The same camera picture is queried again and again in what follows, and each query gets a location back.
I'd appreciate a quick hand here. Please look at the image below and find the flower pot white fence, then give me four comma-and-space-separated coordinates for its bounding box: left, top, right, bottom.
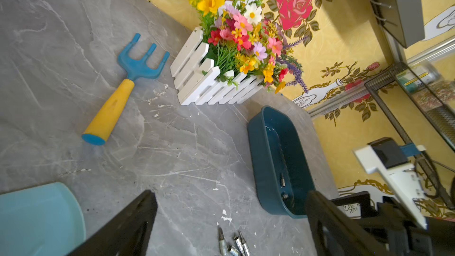
171, 0, 315, 107

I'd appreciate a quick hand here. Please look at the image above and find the dark wall shelf tray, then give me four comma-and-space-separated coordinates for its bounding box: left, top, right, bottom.
369, 0, 425, 49

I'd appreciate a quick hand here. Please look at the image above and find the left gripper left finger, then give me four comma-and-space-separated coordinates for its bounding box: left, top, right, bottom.
69, 190, 158, 256

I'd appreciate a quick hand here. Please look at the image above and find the blue yellow garden fork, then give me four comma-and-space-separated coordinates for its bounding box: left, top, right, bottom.
82, 33, 170, 146

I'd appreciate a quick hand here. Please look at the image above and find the light blue dustpan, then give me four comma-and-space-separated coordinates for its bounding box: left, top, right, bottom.
1, 182, 86, 256

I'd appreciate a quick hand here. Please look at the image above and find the teal plastic storage box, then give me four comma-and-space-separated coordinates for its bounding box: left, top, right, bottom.
247, 106, 315, 219

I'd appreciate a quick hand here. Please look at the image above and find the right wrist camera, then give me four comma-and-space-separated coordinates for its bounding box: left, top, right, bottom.
354, 137, 428, 229

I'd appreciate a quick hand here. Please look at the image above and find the black wire mesh basket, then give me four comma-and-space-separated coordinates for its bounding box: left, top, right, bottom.
365, 61, 455, 210

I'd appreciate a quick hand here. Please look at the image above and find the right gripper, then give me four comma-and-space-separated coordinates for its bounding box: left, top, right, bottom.
331, 191, 455, 256

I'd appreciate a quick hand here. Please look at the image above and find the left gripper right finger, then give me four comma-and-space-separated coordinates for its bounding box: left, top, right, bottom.
305, 190, 390, 256

